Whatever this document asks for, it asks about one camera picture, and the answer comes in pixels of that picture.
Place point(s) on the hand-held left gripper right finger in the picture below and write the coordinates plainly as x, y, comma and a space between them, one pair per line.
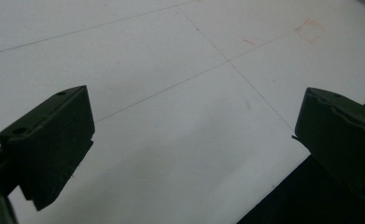
339, 133

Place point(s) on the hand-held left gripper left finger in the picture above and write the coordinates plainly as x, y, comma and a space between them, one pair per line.
52, 140

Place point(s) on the white table cover board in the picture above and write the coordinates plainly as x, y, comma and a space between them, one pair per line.
171, 93

